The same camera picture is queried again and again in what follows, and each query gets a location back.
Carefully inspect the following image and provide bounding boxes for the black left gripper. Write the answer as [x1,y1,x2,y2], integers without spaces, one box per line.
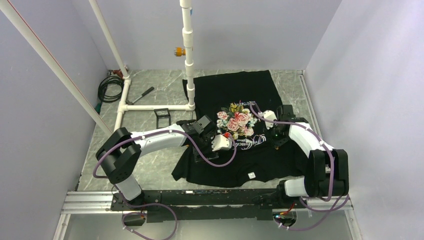
[193,132,219,163]

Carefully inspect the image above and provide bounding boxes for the black floral print t-shirt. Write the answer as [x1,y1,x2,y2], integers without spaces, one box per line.
[172,70,307,188]

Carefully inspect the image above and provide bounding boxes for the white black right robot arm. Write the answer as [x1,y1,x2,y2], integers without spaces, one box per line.
[263,105,349,208]

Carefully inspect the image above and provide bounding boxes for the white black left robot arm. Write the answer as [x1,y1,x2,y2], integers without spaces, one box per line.
[96,115,232,210]

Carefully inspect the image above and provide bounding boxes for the orange yellow pipe fitting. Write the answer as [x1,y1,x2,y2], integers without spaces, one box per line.
[174,47,186,57]

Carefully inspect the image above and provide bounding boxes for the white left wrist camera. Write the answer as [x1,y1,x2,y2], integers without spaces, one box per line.
[211,134,233,152]

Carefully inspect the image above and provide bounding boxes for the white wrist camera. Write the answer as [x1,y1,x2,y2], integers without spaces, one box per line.
[263,110,277,130]
[211,134,233,152]

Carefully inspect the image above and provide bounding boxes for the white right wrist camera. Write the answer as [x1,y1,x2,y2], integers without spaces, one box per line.
[263,110,277,130]

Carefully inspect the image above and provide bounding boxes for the small black square frame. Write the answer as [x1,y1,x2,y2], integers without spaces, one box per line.
[153,108,172,129]

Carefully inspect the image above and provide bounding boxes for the black handled hammer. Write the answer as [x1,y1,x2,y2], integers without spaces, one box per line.
[126,86,155,105]

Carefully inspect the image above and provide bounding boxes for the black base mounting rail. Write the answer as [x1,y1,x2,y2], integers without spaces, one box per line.
[110,188,302,223]

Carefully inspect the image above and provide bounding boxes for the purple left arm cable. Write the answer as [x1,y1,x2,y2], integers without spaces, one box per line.
[92,129,238,240]

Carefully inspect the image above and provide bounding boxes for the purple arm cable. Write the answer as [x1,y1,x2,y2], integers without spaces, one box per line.
[249,101,351,232]
[92,129,238,240]

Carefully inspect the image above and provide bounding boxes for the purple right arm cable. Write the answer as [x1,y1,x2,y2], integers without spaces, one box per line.
[249,101,351,232]

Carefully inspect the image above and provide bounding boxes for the coiled black cable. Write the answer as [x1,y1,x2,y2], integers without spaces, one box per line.
[97,75,125,104]

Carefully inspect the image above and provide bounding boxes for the aluminium extrusion rail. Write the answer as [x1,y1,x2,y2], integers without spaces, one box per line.
[60,191,354,215]

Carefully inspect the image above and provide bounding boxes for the white pvc pipe frame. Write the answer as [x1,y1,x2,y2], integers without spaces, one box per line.
[0,0,197,136]

